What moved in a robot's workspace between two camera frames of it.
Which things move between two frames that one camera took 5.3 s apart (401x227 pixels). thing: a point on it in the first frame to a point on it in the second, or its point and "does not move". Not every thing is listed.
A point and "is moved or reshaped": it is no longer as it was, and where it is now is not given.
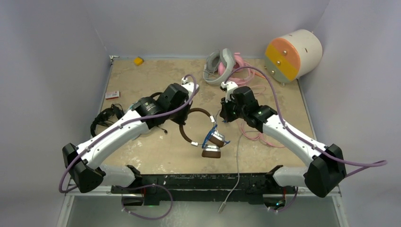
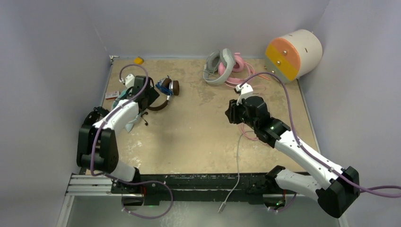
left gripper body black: [179, 117] to [152, 96]
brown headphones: [215, 140] is moved or reshaped
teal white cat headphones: [130, 108] to [119, 96]
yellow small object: [138, 61] does not move
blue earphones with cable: [213, 132] to [164, 90]
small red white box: [112, 95] does not move
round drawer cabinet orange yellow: [290, 56] does not move
